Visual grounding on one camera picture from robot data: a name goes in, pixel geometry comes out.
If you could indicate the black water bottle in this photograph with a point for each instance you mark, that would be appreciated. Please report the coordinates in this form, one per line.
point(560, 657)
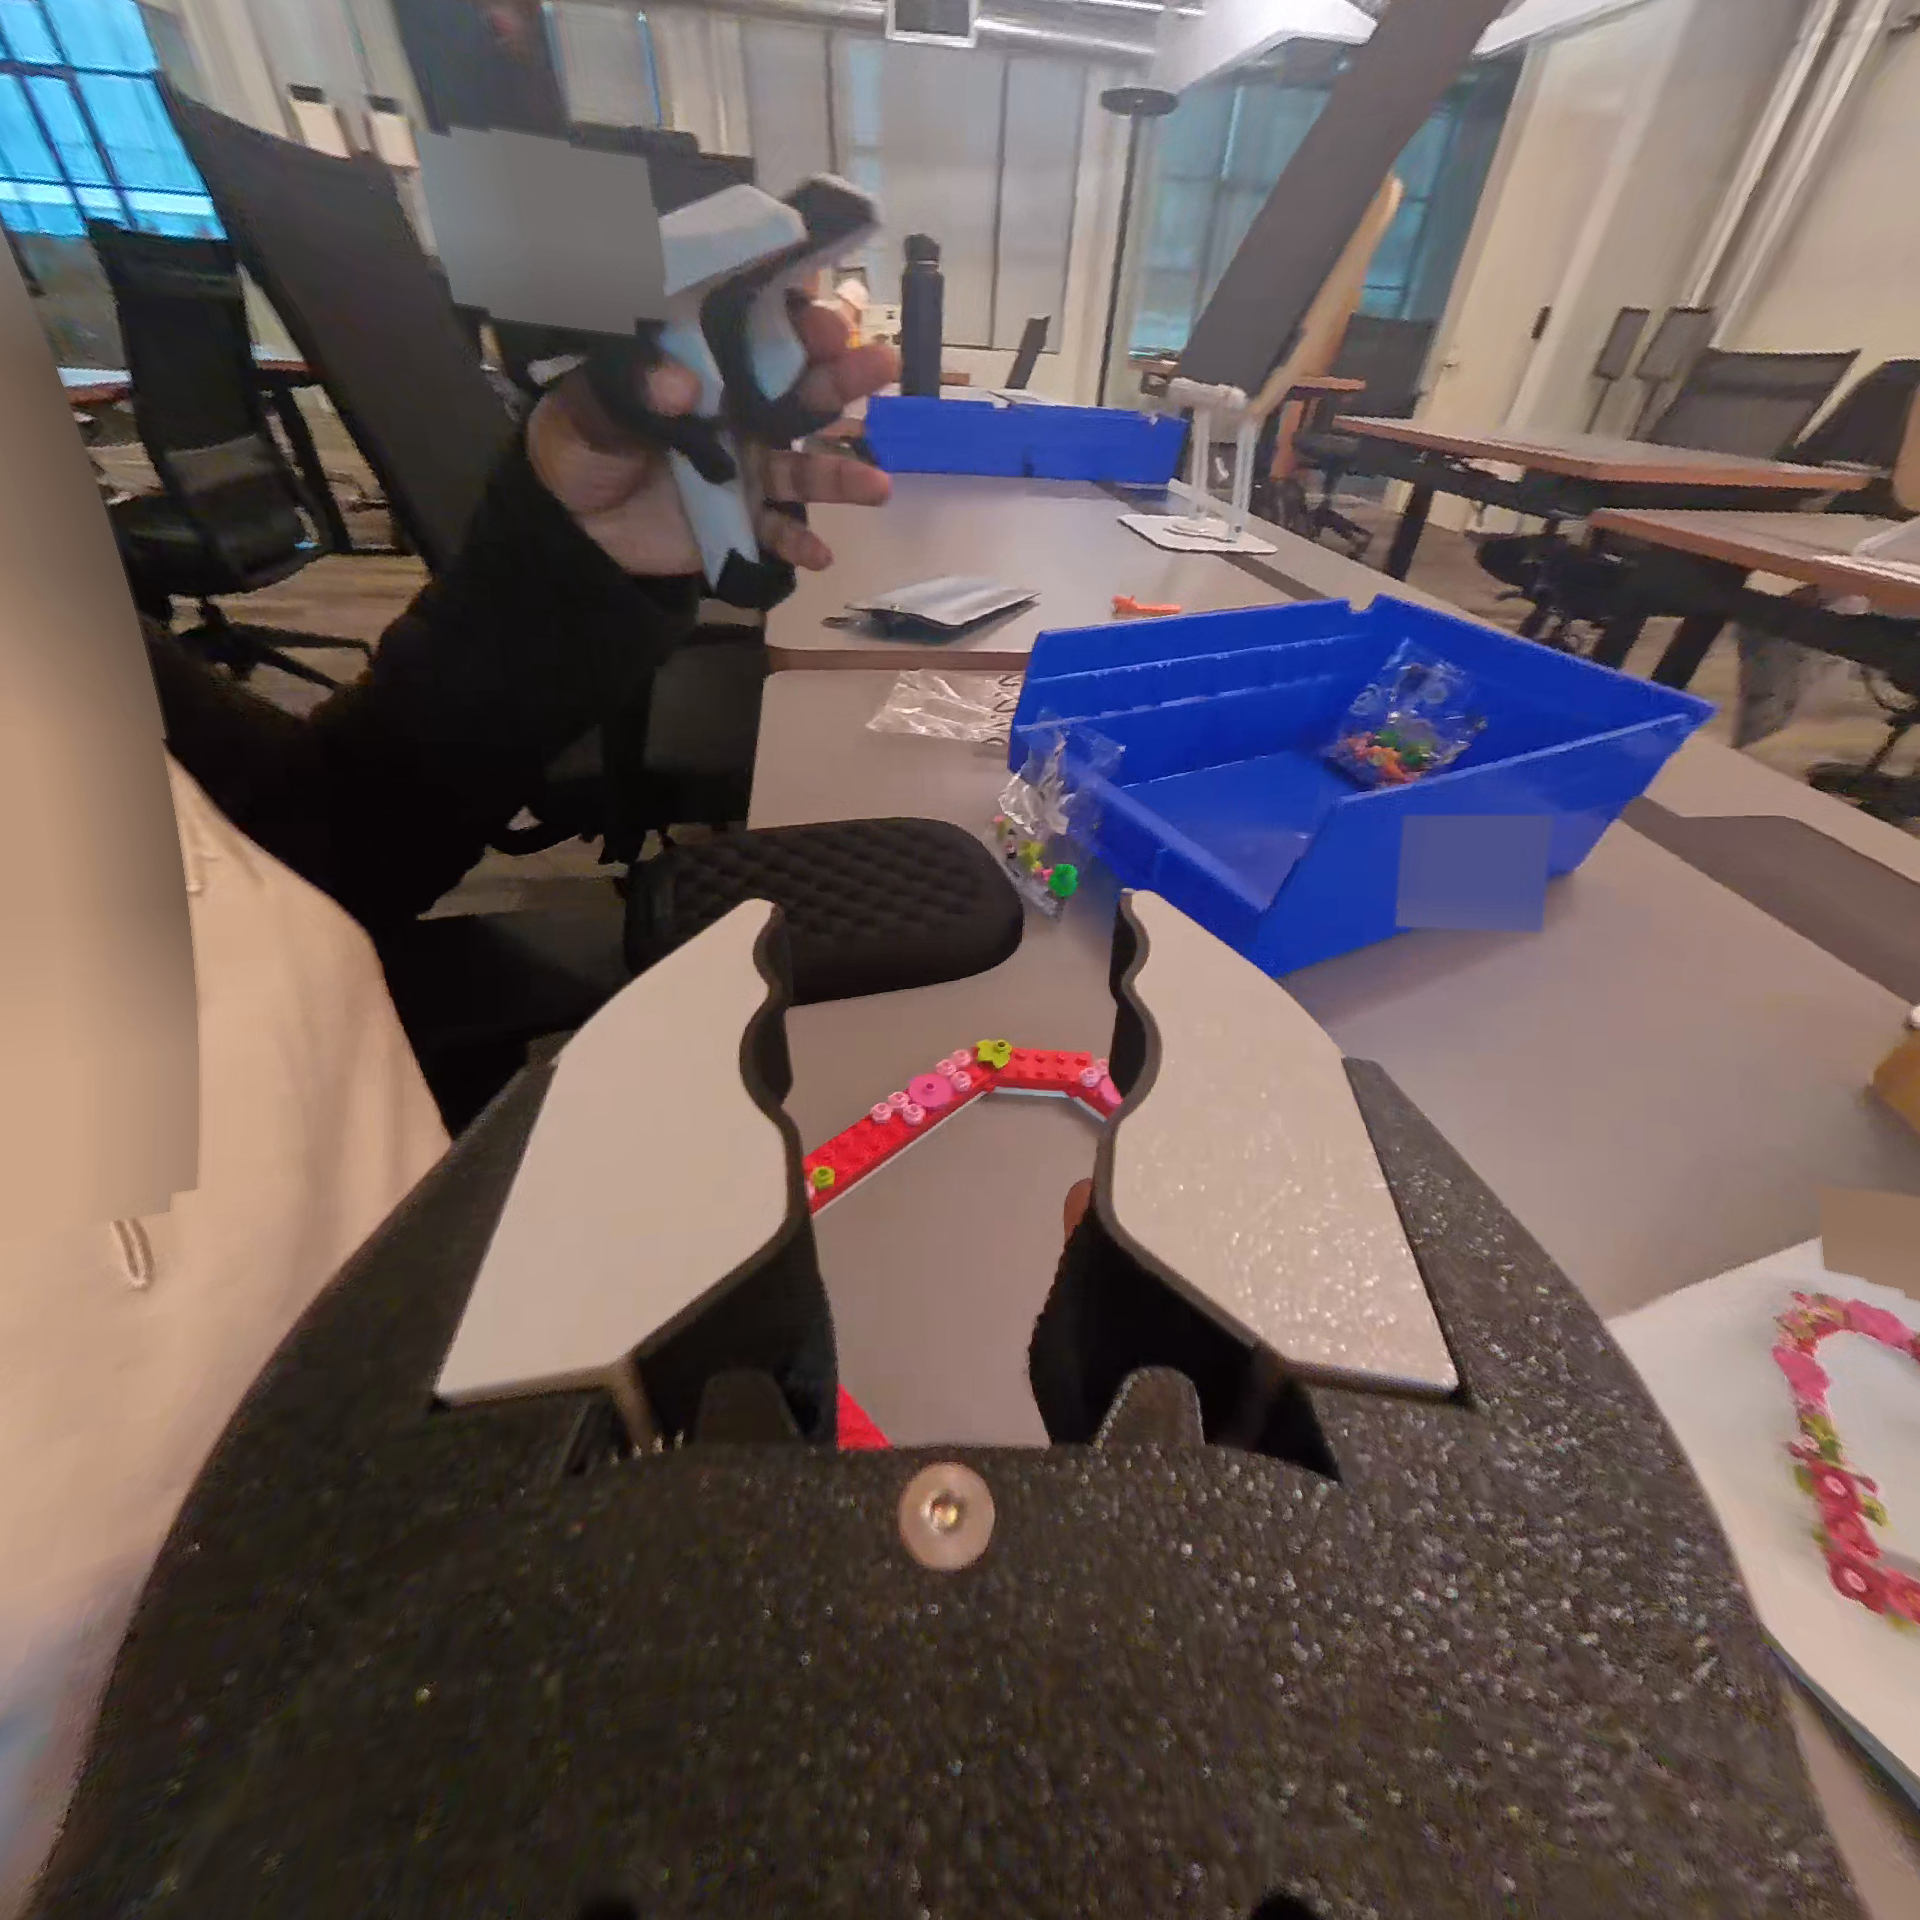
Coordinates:
point(920, 322)

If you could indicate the blue plastic bin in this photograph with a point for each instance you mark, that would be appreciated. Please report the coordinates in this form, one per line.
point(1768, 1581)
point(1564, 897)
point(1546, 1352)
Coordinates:
point(1200, 840)
point(1019, 437)

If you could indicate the black floor lamp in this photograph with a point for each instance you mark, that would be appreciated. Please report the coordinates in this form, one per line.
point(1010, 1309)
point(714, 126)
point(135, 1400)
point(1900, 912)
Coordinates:
point(1128, 225)

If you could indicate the red brick frame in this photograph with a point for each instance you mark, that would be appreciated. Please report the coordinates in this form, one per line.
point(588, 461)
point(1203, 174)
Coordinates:
point(1035, 1068)

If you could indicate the person's left forearm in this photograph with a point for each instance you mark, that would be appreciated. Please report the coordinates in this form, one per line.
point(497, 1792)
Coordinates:
point(451, 691)

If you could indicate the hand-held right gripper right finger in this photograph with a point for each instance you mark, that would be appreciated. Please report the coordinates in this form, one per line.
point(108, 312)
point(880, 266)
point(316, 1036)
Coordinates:
point(1260, 1185)

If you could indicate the orange brick separator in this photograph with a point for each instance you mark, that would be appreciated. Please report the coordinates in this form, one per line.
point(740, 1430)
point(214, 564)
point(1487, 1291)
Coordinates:
point(1146, 605)

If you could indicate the person's left hand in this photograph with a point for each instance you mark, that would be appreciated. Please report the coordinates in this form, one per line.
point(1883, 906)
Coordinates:
point(615, 481)

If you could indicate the white instruction booklet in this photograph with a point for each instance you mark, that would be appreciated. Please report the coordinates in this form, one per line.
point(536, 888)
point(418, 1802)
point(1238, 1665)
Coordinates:
point(1695, 1394)

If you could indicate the dark leaning board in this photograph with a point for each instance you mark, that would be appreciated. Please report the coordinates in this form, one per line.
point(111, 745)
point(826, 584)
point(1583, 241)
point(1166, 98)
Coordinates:
point(1336, 164)

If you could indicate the small bag of colourful bricks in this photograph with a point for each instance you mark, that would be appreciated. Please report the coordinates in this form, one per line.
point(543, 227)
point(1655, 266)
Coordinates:
point(1401, 726)
point(1043, 840)

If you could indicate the white plastic stand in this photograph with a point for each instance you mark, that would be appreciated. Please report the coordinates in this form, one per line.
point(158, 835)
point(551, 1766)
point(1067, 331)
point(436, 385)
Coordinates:
point(1207, 450)

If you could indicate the empty clear plastic bag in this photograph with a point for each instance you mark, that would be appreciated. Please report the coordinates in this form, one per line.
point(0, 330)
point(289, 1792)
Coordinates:
point(945, 705)

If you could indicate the grey desk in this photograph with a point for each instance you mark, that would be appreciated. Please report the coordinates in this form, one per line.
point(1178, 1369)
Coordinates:
point(1576, 1108)
point(991, 524)

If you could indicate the brown cardboard box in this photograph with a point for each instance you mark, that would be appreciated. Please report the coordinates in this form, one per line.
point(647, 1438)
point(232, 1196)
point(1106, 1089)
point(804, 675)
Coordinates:
point(1903, 1080)

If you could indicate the person's beige shirt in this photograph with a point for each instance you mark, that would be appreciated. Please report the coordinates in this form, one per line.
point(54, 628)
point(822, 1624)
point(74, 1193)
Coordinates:
point(225, 1499)

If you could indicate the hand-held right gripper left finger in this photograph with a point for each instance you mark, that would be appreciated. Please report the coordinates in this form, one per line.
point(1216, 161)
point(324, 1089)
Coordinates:
point(630, 1170)

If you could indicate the dark foil pouch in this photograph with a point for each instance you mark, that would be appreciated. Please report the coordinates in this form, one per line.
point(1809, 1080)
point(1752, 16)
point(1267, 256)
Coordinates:
point(937, 609)

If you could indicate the black mesh office chair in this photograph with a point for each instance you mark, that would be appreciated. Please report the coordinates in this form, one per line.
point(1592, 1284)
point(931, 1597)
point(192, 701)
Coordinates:
point(1747, 398)
point(195, 374)
point(1371, 374)
point(346, 299)

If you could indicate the wooden table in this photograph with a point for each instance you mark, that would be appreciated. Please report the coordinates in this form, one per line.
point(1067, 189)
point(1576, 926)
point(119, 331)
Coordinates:
point(1576, 450)
point(1724, 537)

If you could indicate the black textured chair armrest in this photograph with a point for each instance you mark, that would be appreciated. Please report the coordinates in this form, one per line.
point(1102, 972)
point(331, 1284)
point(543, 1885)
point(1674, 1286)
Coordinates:
point(839, 900)

